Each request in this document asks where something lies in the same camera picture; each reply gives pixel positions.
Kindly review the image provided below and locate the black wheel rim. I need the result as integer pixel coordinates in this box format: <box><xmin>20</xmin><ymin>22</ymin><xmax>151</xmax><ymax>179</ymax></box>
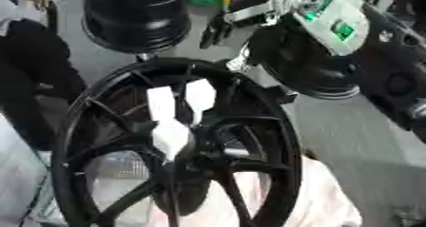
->
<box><xmin>73</xmin><ymin>0</ymin><xmax>193</xmax><ymax>55</ymax></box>
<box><xmin>241</xmin><ymin>24</ymin><xmax>363</xmax><ymax>101</ymax></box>

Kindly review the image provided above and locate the person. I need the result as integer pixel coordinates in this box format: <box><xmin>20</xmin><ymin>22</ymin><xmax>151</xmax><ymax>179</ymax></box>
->
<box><xmin>0</xmin><ymin>0</ymin><xmax>90</xmax><ymax>151</ymax></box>

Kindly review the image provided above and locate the black spoked wheel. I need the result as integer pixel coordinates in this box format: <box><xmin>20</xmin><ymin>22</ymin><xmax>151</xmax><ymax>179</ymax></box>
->
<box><xmin>49</xmin><ymin>57</ymin><xmax>305</xmax><ymax>227</ymax></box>

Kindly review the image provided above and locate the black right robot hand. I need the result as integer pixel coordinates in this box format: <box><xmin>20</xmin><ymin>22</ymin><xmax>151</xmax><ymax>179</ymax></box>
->
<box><xmin>198</xmin><ymin>11</ymin><xmax>237</xmax><ymax>50</ymax></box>

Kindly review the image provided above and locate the white pin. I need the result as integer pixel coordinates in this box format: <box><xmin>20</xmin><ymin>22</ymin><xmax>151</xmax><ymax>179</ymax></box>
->
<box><xmin>145</xmin><ymin>85</ymin><xmax>180</xmax><ymax>123</ymax></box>
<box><xmin>183</xmin><ymin>78</ymin><xmax>219</xmax><ymax>126</ymax></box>

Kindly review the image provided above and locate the white pink cloth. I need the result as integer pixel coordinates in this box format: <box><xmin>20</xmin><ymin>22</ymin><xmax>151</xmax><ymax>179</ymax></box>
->
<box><xmin>145</xmin><ymin>156</ymin><xmax>365</xmax><ymax>227</ymax></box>

